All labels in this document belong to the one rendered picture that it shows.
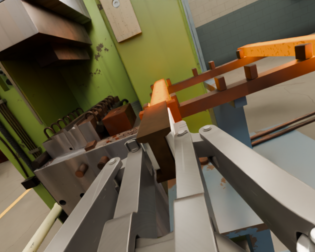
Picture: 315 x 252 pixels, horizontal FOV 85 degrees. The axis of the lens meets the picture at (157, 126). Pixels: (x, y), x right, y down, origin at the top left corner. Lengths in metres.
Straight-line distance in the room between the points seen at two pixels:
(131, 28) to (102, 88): 0.50
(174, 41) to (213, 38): 5.92
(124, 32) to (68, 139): 0.41
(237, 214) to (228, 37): 6.44
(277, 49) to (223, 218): 0.34
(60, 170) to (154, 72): 0.47
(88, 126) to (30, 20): 0.33
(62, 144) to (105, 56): 0.56
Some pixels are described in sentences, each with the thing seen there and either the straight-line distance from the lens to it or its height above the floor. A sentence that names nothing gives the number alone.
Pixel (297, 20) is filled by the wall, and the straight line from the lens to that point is 7.47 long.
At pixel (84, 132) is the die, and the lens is 0.63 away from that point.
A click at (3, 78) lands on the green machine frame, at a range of 0.93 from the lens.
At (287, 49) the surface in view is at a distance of 0.38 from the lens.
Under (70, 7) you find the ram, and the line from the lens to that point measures 0.82.
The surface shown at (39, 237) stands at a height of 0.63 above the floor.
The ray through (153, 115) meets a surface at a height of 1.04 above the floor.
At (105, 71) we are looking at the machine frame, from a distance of 1.05.
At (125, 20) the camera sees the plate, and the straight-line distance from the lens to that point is 0.67.
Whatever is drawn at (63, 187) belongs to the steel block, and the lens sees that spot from 0.70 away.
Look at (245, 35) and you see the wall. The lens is 6.84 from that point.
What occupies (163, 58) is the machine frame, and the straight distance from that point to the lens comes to 0.67.
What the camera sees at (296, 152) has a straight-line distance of 0.55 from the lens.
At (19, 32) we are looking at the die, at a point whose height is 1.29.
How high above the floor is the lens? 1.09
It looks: 20 degrees down
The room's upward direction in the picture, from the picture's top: 23 degrees counter-clockwise
